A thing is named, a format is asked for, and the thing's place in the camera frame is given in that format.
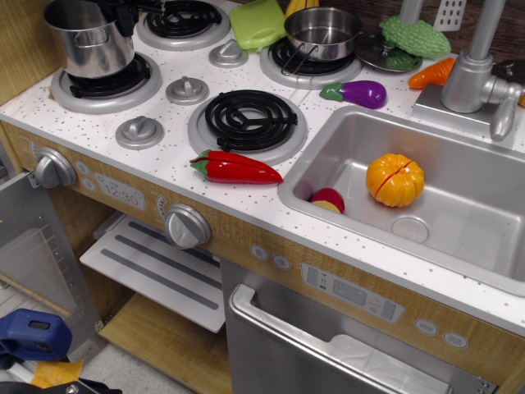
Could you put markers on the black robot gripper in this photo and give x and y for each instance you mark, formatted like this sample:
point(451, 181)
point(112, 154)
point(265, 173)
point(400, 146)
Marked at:
point(127, 11)

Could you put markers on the tall stainless steel pot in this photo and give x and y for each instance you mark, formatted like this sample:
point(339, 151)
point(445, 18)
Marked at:
point(88, 45)

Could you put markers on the steel pot lid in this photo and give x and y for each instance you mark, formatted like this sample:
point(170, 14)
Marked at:
point(375, 51)

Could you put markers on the back left black burner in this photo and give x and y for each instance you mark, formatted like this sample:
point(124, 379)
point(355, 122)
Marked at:
point(184, 26)

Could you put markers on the black burner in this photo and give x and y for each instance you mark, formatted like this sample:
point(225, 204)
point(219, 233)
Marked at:
point(249, 122)
point(126, 89)
point(184, 26)
point(282, 65)

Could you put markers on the front left black burner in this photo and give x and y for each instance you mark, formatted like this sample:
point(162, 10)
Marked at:
point(126, 89)

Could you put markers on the silver stovetop knob middle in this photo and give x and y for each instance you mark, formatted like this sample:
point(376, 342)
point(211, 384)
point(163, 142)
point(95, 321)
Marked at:
point(187, 91)

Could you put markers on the silver stovetop knob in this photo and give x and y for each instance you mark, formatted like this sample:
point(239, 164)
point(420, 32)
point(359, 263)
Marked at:
point(187, 91)
point(139, 133)
point(228, 55)

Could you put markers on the silver stovetop knob back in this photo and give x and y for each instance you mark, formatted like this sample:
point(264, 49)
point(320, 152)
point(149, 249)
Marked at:
point(228, 55)

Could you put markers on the silver stovetop knob front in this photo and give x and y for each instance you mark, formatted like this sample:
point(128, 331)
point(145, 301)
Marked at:
point(139, 133)

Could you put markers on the green plastic cutting board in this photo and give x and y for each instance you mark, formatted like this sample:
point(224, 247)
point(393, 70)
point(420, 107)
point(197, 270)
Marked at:
point(258, 24)

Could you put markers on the back right black burner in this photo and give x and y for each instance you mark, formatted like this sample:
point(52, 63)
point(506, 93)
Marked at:
point(282, 65)

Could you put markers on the yellow toy banana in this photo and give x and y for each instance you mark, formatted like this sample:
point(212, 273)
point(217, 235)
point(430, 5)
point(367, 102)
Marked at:
point(299, 5)

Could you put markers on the silver oven knob left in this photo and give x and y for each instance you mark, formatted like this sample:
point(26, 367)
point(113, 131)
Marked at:
point(53, 169)

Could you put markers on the silver oven knob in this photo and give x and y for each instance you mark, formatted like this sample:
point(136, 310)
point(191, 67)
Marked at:
point(185, 228)
point(53, 169)

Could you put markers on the front right black burner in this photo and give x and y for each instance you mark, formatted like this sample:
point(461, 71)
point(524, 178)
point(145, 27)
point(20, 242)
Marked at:
point(249, 122)

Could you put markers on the red toy chili pepper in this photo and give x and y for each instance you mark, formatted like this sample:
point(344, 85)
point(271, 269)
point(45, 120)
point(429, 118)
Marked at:
point(228, 167)

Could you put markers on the small steel saucepan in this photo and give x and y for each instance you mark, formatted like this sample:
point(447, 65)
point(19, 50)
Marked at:
point(320, 34)

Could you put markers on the silver oven knob right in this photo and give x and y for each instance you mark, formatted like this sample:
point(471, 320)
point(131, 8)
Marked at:
point(185, 228)

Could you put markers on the white oven rack shelf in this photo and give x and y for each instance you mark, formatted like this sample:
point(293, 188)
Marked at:
point(138, 256)

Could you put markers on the purple toy eggplant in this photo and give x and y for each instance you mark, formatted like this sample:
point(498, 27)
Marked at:
point(365, 93)

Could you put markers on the red yellow toy fruit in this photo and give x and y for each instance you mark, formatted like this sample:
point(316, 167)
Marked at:
point(329, 198)

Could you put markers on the grey oven door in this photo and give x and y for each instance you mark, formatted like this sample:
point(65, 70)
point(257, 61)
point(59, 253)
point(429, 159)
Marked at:
point(39, 270)

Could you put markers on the green toy bitter gourd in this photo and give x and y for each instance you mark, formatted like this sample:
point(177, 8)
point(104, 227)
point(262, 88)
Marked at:
point(418, 39)

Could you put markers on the orange toy pumpkin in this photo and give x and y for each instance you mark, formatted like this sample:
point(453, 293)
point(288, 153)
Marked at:
point(395, 180)

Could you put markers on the orange toy carrot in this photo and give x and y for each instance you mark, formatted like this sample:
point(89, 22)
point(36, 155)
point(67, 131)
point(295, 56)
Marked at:
point(436, 74)

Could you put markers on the white slotted spatula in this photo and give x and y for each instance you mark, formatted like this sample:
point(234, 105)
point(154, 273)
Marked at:
point(449, 15)

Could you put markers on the blue clamp tool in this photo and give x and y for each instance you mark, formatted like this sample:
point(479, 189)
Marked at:
point(36, 336)

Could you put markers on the silver toy faucet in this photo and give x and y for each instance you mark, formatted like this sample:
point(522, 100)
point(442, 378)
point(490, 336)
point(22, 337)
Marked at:
point(473, 99)

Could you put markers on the silver dishwasher door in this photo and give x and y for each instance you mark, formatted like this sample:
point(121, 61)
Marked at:
point(282, 342)

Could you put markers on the yellow cloth scrap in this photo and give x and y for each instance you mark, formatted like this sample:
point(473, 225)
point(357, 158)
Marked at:
point(54, 373)

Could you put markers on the silver sink basin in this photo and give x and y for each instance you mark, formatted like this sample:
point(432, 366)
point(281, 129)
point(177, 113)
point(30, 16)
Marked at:
point(469, 217)

